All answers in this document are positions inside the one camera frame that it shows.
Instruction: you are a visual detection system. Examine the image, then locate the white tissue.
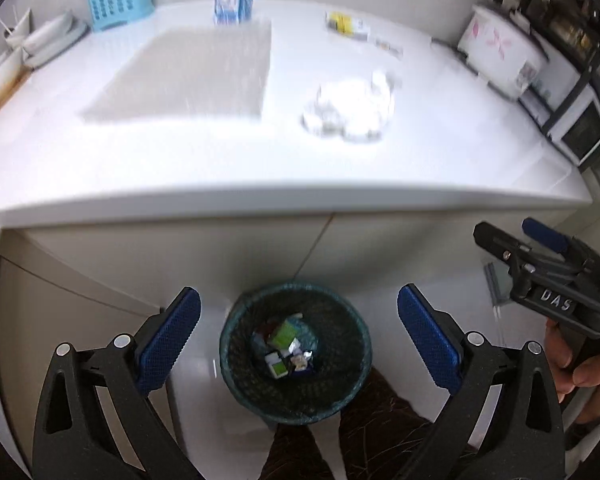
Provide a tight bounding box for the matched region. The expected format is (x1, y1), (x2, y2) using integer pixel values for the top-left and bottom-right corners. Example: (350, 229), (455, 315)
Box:
(301, 70), (402, 143)

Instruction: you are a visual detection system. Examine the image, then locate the green carton box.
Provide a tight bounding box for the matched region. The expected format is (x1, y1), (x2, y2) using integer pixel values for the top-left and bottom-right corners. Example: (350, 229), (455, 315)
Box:
(264, 316), (309, 379)

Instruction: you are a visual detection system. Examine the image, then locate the white microwave oven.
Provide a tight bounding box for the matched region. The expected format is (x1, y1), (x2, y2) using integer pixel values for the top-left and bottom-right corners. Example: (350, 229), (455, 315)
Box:
(520, 53), (600, 167)

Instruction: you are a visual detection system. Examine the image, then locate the silver foil wrapper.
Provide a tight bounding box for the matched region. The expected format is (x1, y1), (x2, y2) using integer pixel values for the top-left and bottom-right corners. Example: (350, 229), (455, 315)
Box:
(370, 37), (403, 58)

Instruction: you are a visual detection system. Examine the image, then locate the small white cup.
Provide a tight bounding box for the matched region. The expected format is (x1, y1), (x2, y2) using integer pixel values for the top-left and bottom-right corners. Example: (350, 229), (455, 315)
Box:
(0, 9), (31, 50)

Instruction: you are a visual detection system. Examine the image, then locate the black metal rack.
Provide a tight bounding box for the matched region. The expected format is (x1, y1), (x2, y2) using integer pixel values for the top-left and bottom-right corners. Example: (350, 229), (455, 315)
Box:
(517, 0), (600, 141)

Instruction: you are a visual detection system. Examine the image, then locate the white plate stack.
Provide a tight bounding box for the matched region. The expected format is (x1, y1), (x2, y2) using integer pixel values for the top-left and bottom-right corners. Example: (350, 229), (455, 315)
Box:
(21, 12), (90, 70)

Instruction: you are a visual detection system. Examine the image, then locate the white floral rice cooker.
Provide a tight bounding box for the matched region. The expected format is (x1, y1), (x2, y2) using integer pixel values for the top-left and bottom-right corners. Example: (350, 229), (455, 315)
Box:
(457, 4), (550, 101)

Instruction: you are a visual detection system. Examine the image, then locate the person right hand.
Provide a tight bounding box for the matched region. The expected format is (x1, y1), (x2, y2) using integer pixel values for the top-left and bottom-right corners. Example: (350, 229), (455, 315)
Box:
(544, 320), (600, 424)

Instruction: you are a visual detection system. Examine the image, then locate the dark mesh trash bin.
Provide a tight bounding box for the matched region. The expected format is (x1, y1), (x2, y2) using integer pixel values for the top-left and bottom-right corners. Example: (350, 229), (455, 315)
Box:
(220, 282), (373, 425)

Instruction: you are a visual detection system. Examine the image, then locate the yellow silver snack wrapper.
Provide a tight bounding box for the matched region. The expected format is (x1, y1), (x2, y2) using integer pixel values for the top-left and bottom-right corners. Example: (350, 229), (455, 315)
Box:
(325, 11), (370, 41)

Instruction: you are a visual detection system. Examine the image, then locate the wooden coaster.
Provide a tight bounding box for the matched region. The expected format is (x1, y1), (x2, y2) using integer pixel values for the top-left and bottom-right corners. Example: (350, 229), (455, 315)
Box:
(0, 70), (32, 110)

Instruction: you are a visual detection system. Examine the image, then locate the bubble wrap sheet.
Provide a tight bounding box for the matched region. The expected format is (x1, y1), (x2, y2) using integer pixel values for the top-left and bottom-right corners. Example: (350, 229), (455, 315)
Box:
(82, 21), (272, 122)

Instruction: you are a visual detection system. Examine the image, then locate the white bowl on coaster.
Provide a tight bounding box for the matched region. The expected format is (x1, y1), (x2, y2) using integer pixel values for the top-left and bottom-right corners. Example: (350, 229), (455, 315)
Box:
(0, 47), (23, 99)

